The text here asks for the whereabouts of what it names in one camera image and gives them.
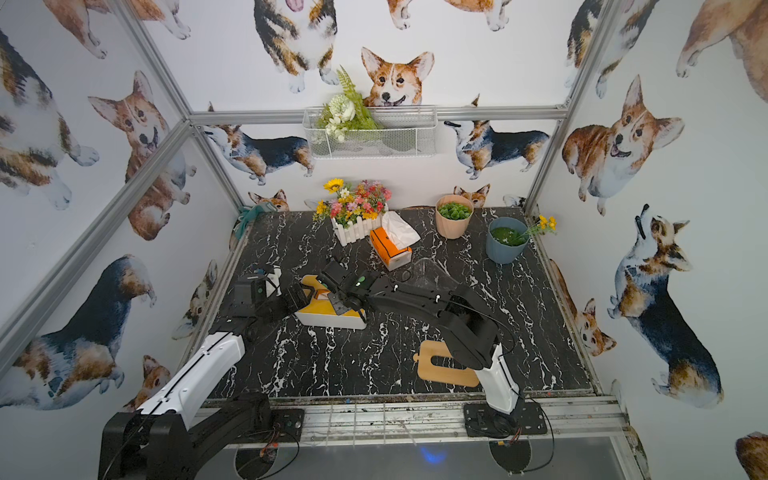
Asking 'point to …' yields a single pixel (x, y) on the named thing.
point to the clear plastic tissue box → (425, 273)
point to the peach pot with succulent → (453, 215)
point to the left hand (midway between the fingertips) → (303, 286)
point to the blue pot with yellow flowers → (507, 238)
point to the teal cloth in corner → (247, 214)
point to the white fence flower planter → (355, 209)
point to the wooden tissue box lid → (445, 374)
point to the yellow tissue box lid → (323, 306)
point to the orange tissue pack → (393, 241)
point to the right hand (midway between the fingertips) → (349, 283)
